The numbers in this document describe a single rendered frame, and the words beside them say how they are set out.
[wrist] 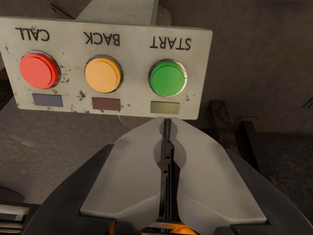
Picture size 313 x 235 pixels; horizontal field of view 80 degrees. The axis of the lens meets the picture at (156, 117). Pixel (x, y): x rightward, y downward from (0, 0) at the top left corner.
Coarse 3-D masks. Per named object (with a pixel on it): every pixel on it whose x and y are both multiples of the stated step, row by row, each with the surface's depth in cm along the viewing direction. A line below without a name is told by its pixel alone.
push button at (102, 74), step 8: (88, 64) 21; (96, 64) 21; (104, 64) 21; (112, 64) 21; (88, 72) 21; (96, 72) 21; (104, 72) 21; (112, 72) 21; (88, 80) 22; (96, 80) 22; (104, 80) 22; (112, 80) 22; (96, 88) 22; (104, 88) 22; (112, 88) 22
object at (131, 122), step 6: (162, 6) 70; (162, 12) 66; (168, 12) 70; (156, 18) 61; (162, 18) 62; (168, 18) 66; (156, 24) 58; (162, 24) 59; (168, 24) 63; (120, 120) 42; (126, 120) 40; (132, 120) 40; (138, 120) 40; (144, 120) 40; (126, 126) 42; (132, 126) 42
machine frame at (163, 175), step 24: (168, 144) 121; (240, 144) 114; (264, 144) 115; (288, 144) 116; (312, 144) 117; (168, 168) 139; (288, 168) 105; (312, 168) 105; (168, 192) 127; (288, 192) 96; (312, 192) 96; (168, 216) 117; (312, 216) 88
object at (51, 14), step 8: (56, 8) 72; (48, 16) 75; (56, 16) 74; (64, 16) 74; (0, 72) 50; (0, 80) 49; (8, 80) 50; (0, 88) 48; (8, 88) 49; (0, 96) 47; (8, 96) 49; (0, 104) 46; (184, 120) 93; (176, 168) 77; (176, 176) 75; (176, 184) 73; (176, 192) 71; (176, 200) 69; (176, 208) 67; (176, 216) 66
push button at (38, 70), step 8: (24, 56) 21; (32, 56) 21; (40, 56) 21; (24, 64) 21; (32, 64) 21; (40, 64) 21; (48, 64) 21; (24, 72) 21; (32, 72) 21; (40, 72) 21; (48, 72) 21; (56, 72) 22; (32, 80) 22; (40, 80) 22; (48, 80) 22; (40, 88) 23
